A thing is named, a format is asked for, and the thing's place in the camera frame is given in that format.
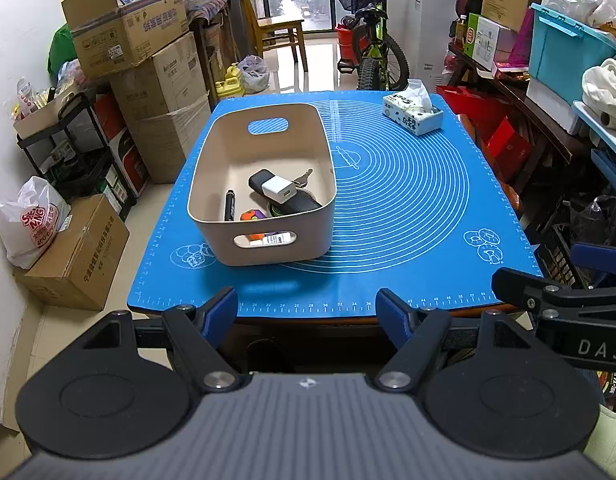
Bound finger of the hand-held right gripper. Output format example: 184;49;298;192
570;242;616;275
492;267;616;330

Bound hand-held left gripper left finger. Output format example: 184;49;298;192
82;286;241;394

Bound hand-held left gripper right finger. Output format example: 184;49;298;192
374;287;534;392

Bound orange purple toy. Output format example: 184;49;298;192
240;208;267;242

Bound white charger plug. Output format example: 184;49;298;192
261;174;297;206

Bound black remote control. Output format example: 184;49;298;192
249;169;323;218

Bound beige plastic storage bin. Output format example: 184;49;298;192
187;102;337;267

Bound black plastic bag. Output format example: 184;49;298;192
570;195;616;251

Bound black plastic crate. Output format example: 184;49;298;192
533;225;589;288

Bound blue silicone mat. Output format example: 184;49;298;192
128;91;545;320

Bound pale blue plastic rack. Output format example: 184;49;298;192
573;100;616;201

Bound red gift boxes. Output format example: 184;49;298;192
435;85;534;181

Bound flat brown cardboard box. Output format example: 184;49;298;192
24;194;131;312

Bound dark wooden side table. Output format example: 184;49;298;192
445;42;596;196

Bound white foam box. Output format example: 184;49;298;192
525;77;584;136

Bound cream cloth bundle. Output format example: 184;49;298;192
582;57;616;133

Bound red appliance box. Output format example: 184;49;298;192
92;92;151;201

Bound tissue pack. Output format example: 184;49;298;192
382;79;445;137

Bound teal storage container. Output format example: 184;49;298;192
528;2;616;106

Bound large taped cardboard box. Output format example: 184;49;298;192
110;32;213;184

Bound white red-print plastic bag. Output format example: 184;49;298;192
0;162;72;270

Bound yellow detergent bottle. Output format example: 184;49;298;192
215;63;245;98

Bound magenta gift bag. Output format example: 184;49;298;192
510;7;534;61

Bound grey plastic bag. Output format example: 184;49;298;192
238;55;270;93

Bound green black bicycle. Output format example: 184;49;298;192
313;0;411;92

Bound black shelf rack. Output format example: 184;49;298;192
16;91;138;221

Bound green white carton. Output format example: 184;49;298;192
463;12;519;70

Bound cardboard box of snacks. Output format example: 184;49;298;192
12;85;81;141

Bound red bucket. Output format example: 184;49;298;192
335;25;359;61

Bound white chest freezer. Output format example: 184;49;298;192
388;0;464;93

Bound open cardboard box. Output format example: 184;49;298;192
62;0;189;81

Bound wooden chair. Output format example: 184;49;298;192
235;0;309;73

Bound green bag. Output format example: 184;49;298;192
48;24;83;78

